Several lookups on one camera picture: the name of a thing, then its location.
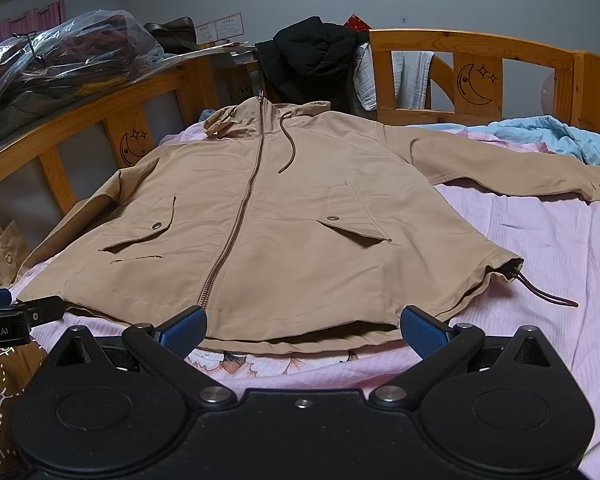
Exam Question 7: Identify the tan hooded zip jacket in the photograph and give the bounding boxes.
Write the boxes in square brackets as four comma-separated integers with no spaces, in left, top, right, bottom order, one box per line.
[20,98,600,354]

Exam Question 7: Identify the clear plastic bag of clothes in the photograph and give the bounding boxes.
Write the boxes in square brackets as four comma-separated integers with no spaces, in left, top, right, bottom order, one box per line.
[0,10,164,143]

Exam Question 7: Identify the brown patterned cloth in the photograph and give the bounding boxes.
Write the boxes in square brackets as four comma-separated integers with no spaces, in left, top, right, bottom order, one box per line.
[0,222,46,474]

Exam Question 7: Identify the pink bed sheet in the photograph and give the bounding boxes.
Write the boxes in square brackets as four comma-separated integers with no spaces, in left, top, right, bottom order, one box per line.
[29,120,600,478]

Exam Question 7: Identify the light blue blanket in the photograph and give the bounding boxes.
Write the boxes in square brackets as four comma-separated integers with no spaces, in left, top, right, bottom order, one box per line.
[422,115,600,166]

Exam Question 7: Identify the white grey hanging cloth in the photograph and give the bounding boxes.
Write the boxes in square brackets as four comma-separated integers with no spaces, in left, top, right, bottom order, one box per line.
[353,42,434,112]

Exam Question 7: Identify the pink curtain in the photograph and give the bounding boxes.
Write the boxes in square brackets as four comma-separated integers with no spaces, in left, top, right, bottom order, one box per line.
[0,0,66,43]

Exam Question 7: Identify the black garment on headboard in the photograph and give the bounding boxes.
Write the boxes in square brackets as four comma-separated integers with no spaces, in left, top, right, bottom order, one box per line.
[256,16,370,113]

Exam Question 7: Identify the white paper labels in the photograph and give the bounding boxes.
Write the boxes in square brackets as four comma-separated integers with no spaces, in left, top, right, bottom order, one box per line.
[195,13,245,44]

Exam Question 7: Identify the wooden bed frame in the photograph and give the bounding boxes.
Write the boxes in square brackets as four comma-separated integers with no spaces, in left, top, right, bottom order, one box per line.
[0,28,600,235]

